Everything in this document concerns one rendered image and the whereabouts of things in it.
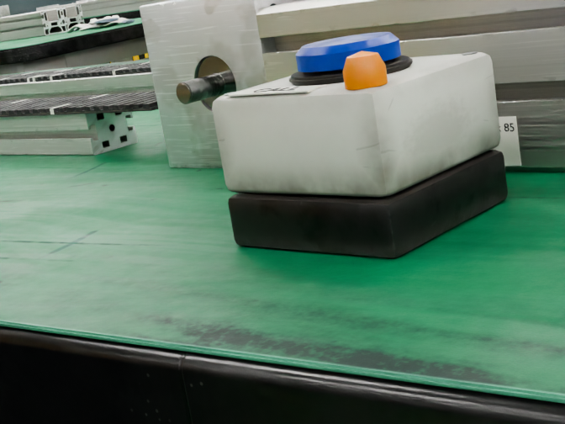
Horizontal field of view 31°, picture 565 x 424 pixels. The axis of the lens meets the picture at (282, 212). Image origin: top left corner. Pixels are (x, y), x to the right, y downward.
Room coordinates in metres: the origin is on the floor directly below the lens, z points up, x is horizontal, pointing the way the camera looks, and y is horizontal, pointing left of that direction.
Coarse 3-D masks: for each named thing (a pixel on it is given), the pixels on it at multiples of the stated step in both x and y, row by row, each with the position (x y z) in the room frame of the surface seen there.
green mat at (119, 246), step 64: (0, 192) 0.61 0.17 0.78; (64, 192) 0.58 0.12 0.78; (128, 192) 0.54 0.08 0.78; (192, 192) 0.52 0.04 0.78; (512, 192) 0.41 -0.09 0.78; (0, 256) 0.44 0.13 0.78; (64, 256) 0.43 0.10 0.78; (128, 256) 0.41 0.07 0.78; (192, 256) 0.39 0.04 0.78; (256, 256) 0.38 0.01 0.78; (320, 256) 0.36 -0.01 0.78; (448, 256) 0.34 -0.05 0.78; (512, 256) 0.32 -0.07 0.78; (0, 320) 0.35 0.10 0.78; (64, 320) 0.33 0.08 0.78; (128, 320) 0.32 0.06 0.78; (192, 320) 0.31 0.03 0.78; (256, 320) 0.30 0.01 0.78; (320, 320) 0.29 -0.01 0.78; (384, 320) 0.28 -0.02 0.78; (448, 320) 0.27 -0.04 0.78; (512, 320) 0.27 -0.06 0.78; (448, 384) 0.23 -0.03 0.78; (512, 384) 0.23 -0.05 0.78
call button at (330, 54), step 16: (384, 32) 0.40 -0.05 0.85; (304, 48) 0.39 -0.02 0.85; (320, 48) 0.38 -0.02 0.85; (336, 48) 0.38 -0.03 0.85; (352, 48) 0.38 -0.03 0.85; (368, 48) 0.38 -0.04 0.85; (384, 48) 0.38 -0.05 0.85; (304, 64) 0.39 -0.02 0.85; (320, 64) 0.38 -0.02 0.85; (336, 64) 0.38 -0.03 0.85
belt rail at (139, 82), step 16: (64, 80) 1.03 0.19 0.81; (80, 80) 1.01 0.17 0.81; (96, 80) 0.99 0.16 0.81; (112, 80) 0.97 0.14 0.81; (128, 80) 0.96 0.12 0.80; (144, 80) 0.94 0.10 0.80; (0, 96) 1.12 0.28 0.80; (16, 96) 1.10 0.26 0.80; (32, 96) 1.08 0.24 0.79; (48, 96) 1.06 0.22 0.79; (64, 96) 1.04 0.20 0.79
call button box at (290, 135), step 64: (448, 64) 0.38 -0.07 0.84; (256, 128) 0.38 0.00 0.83; (320, 128) 0.36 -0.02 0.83; (384, 128) 0.34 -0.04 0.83; (448, 128) 0.37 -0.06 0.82; (256, 192) 0.38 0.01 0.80; (320, 192) 0.36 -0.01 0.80; (384, 192) 0.34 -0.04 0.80; (448, 192) 0.36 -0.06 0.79; (384, 256) 0.34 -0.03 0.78
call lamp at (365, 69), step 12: (348, 60) 0.35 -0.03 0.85; (360, 60) 0.35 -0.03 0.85; (372, 60) 0.35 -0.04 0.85; (348, 72) 0.35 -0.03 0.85; (360, 72) 0.35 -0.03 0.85; (372, 72) 0.35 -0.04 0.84; (384, 72) 0.35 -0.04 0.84; (348, 84) 0.35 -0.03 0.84; (360, 84) 0.35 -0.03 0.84; (372, 84) 0.35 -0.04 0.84
